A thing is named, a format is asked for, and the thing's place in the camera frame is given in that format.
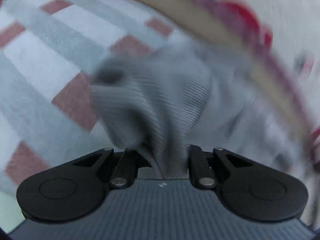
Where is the checkered white pink mat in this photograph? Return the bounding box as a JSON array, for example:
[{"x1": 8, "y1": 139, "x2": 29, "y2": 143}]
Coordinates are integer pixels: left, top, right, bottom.
[{"x1": 1, "y1": 0, "x2": 184, "y2": 220}]

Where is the grey knit sweatshirt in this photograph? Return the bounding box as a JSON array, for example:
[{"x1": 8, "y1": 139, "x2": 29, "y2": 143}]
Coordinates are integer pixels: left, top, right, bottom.
[{"x1": 90, "y1": 42, "x2": 304, "y2": 179}]

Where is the white bear print quilt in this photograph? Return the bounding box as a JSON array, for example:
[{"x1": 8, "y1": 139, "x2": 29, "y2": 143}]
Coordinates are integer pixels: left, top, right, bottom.
[{"x1": 192, "y1": 0, "x2": 319, "y2": 171}]

